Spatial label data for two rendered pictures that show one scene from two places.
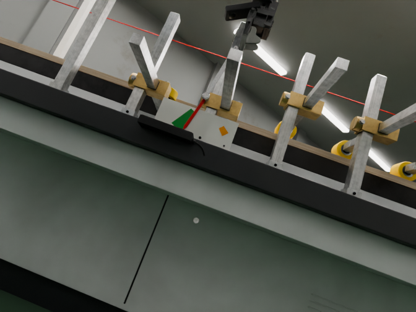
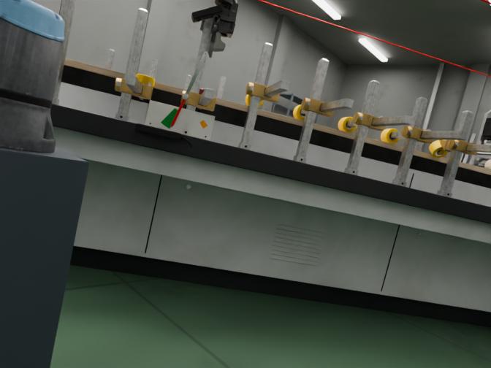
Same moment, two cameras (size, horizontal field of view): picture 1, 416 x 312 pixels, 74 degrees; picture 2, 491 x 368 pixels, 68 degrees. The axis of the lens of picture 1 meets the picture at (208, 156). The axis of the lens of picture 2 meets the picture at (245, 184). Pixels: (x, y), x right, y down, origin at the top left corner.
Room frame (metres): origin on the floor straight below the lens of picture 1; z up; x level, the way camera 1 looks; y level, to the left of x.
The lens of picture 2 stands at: (-0.62, 0.19, 0.69)
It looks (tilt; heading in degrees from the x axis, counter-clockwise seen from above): 5 degrees down; 343
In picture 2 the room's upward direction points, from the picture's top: 13 degrees clockwise
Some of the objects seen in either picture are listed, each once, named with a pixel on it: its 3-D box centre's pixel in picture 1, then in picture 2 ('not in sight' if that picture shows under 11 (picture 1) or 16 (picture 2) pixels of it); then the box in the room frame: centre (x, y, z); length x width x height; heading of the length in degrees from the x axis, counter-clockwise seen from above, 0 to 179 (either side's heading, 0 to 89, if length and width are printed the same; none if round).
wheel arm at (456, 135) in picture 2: not in sight; (421, 134); (0.78, -0.99, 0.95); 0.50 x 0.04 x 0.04; 176
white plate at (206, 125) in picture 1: (195, 123); (180, 120); (0.85, 0.07, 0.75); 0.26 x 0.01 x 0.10; 86
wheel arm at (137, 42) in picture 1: (151, 82); (137, 89); (0.85, 0.25, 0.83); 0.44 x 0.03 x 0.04; 176
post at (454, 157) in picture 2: not in sight; (454, 161); (0.78, -1.20, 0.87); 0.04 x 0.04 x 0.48; 86
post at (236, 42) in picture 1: (223, 80); (197, 76); (0.87, 0.04, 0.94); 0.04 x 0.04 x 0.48; 86
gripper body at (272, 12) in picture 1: (260, 17); (223, 17); (0.79, 0.00, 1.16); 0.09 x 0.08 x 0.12; 85
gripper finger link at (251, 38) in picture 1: (251, 39); (218, 45); (0.77, 0.00, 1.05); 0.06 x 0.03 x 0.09; 85
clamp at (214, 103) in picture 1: (220, 106); (198, 101); (0.87, 0.02, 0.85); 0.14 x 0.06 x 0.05; 86
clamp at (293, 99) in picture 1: (300, 104); (262, 92); (0.85, -0.23, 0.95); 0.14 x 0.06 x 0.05; 86
